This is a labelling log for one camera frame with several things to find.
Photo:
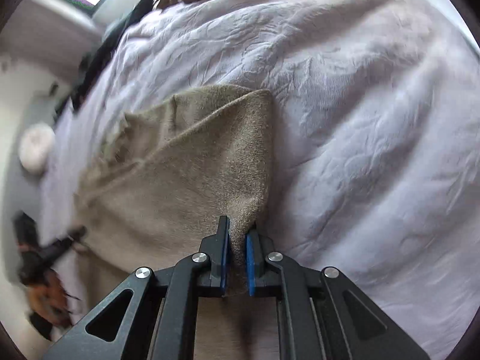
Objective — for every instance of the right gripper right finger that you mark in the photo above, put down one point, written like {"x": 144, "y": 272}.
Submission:
{"x": 322, "y": 314}

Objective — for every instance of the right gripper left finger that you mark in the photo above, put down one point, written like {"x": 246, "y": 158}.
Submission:
{"x": 152, "y": 314}

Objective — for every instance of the olive brown knit sweater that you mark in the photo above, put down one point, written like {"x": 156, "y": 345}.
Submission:
{"x": 159, "y": 185}

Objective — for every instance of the person's left hand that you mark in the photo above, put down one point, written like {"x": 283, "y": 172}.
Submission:
{"x": 49, "y": 299}

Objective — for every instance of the round white pleated cushion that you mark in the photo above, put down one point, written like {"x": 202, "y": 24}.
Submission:
{"x": 35, "y": 146}

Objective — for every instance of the lavender embossed bedspread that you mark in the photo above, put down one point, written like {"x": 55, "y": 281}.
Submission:
{"x": 376, "y": 138}

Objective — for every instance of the black garment on bed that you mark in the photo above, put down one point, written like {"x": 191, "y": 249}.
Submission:
{"x": 92, "y": 64}

